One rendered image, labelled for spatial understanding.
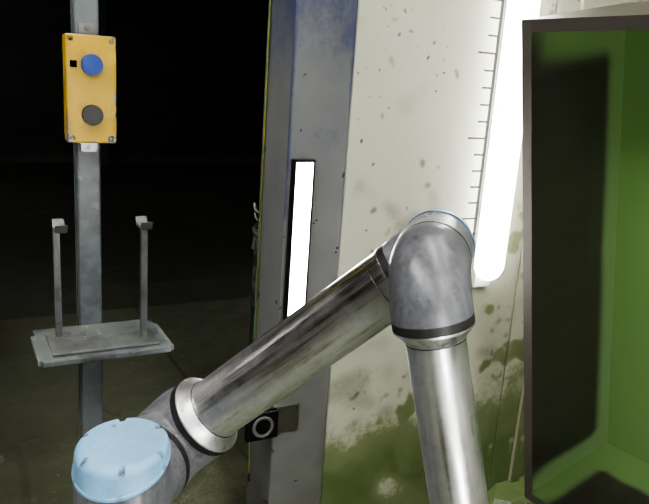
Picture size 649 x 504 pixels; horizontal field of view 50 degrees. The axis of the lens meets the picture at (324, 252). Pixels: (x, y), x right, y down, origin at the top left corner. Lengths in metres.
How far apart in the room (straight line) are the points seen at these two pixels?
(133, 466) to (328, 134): 1.08
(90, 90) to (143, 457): 1.00
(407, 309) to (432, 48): 1.23
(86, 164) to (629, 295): 1.45
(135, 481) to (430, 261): 0.56
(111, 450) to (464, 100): 1.44
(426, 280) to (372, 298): 0.17
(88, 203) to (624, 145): 1.36
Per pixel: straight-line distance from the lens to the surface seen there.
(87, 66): 1.81
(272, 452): 2.14
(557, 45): 1.63
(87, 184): 1.92
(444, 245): 0.96
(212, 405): 1.23
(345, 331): 1.10
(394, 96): 1.99
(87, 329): 1.98
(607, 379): 2.10
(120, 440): 1.19
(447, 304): 0.93
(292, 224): 1.87
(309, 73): 1.86
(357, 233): 1.99
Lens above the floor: 1.50
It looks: 14 degrees down
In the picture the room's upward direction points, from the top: 4 degrees clockwise
